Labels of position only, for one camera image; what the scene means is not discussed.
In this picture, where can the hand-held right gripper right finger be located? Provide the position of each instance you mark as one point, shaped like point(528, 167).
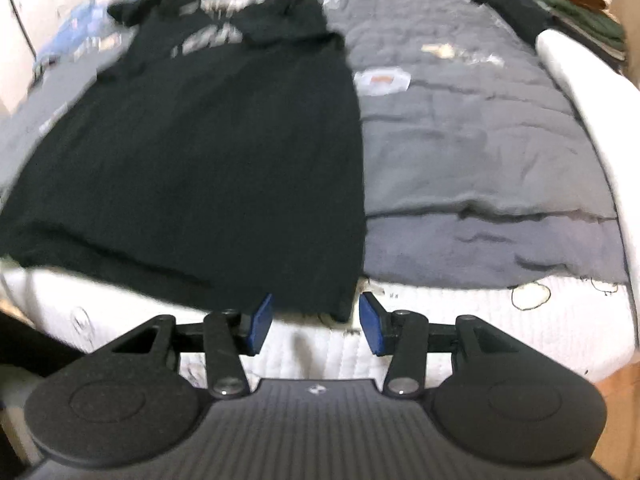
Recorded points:
point(372, 325)

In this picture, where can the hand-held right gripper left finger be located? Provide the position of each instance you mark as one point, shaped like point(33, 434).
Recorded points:
point(260, 322)

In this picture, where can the black printed hoodie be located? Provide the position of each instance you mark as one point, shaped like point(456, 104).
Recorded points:
point(200, 170)

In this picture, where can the row of folded clothes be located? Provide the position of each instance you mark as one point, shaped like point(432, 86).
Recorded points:
point(575, 15)

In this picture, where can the white quilted mattress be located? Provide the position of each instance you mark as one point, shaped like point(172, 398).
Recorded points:
point(500, 330)

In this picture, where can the grey printed quilt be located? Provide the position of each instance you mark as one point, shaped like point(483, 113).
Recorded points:
point(450, 160)

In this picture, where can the large white folded garment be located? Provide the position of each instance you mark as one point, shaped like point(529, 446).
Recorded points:
point(590, 85)

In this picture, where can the blue printed pillow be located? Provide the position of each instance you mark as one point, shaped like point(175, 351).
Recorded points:
point(75, 35)

